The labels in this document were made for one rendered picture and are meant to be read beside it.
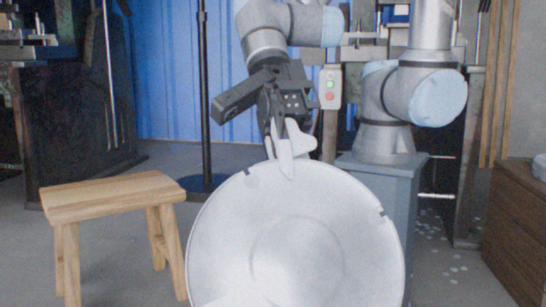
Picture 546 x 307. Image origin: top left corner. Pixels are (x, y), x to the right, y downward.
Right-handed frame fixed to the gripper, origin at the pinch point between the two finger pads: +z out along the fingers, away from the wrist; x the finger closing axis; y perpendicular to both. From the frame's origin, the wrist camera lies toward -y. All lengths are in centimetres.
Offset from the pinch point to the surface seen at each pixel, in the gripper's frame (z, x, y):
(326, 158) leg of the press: -45, 80, 45
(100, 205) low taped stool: -23, 54, -30
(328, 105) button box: -56, 62, 43
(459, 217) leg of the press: -16, 77, 87
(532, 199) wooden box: -5, 37, 79
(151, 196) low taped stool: -26, 56, -17
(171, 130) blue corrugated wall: -158, 223, 2
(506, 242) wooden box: 1, 57, 83
